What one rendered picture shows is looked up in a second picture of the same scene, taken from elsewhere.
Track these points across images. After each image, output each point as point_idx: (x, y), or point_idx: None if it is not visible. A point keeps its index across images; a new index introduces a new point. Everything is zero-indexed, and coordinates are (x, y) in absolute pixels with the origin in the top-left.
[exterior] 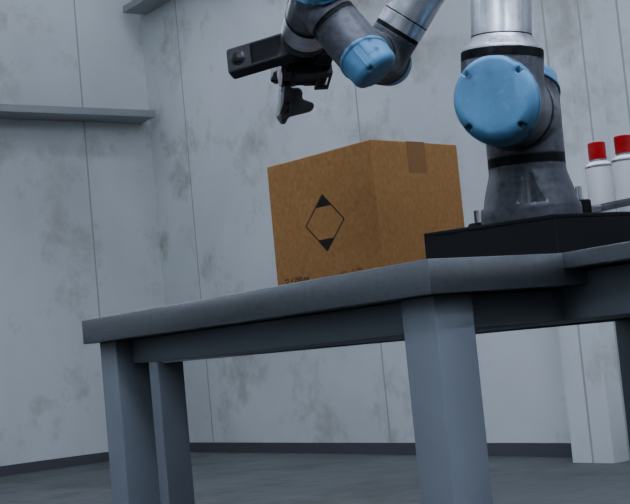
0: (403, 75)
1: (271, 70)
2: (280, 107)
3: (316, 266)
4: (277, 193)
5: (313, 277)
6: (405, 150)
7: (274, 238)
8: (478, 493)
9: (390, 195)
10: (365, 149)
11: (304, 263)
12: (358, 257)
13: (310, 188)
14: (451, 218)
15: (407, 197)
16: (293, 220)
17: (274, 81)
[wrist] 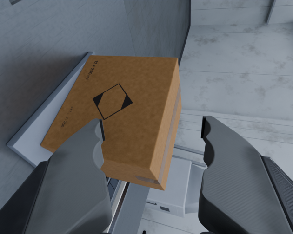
0: None
1: (229, 133)
2: (44, 174)
3: (89, 87)
4: (154, 63)
5: (84, 83)
6: (149, 178)
7: (126, 56)
8: None
9: (108, 164)
10: (143, 159)
11: (97, 77)
12: (71, 126)
13: (142, 93)
14: (116, 177)
15: (114, 169)
16: (129, 74)
17: (202, 123)
